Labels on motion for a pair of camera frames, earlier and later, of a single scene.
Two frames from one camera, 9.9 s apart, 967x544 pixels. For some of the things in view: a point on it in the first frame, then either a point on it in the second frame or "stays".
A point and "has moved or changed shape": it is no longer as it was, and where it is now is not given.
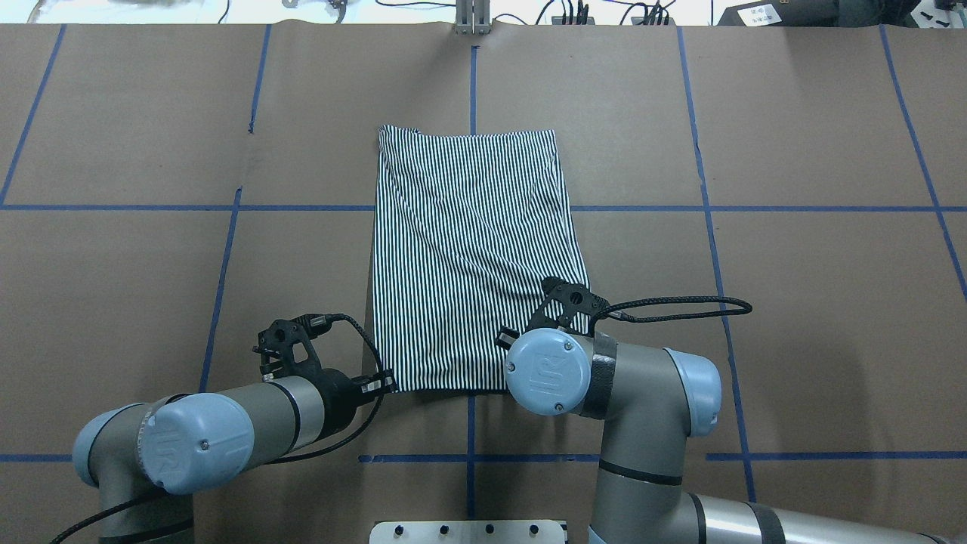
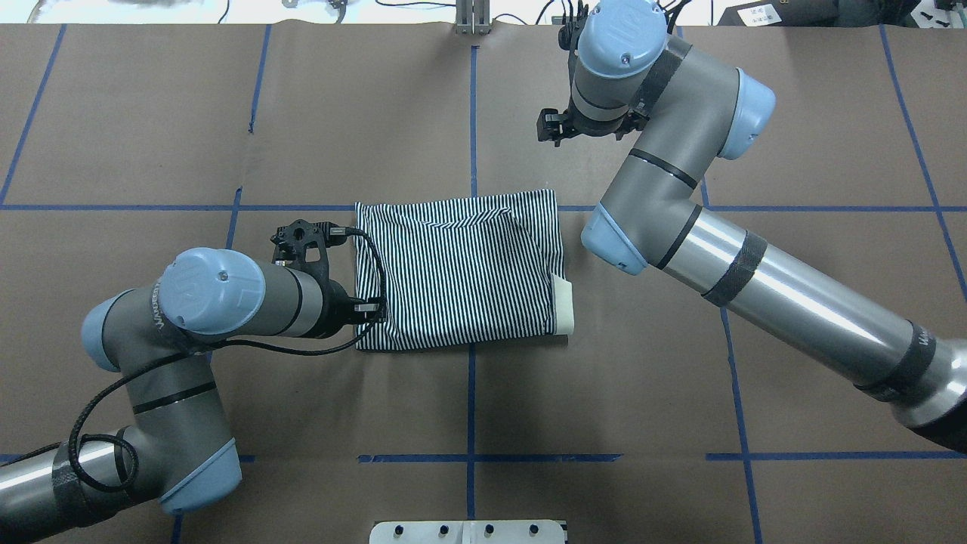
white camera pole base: (468, 532) stays
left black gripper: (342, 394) -> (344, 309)
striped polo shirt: (470, 228) has moved or changed shape
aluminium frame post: (473, 17) stays
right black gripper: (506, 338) -> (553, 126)
